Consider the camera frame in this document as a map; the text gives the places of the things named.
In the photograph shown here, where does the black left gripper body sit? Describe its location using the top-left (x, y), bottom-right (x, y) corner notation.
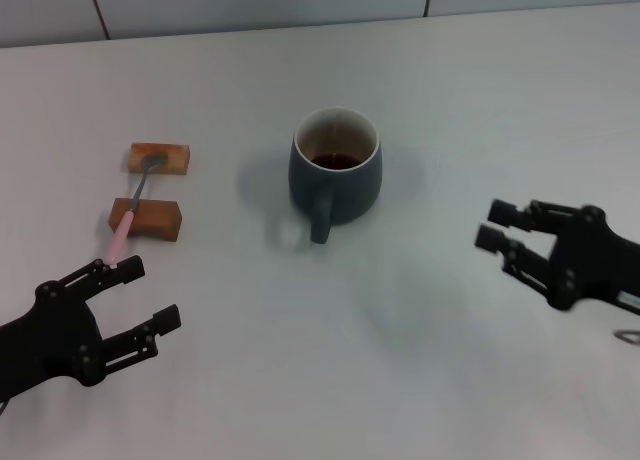
top-left (0, 280), bottom-right (105, 402)

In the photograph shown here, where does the dark arched wooden block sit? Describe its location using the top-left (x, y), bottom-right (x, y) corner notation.
top-left (107, 197), bottom-right (184, 243)

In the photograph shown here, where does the pink handled metal spoon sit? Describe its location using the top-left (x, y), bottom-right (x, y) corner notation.
top-left (103, 153), bottom-right (169, 269)

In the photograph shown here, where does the light wooden block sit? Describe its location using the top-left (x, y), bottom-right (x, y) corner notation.
top-left (126, 142), bottom-right (193, 177)

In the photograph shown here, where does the grey ceramic cup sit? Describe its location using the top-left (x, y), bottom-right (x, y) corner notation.
top-left (287, 106), bottom-right (385, 245)

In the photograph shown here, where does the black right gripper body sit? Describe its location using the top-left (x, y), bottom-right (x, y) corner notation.
top-left (547, 205), bottom-right (640, 316)

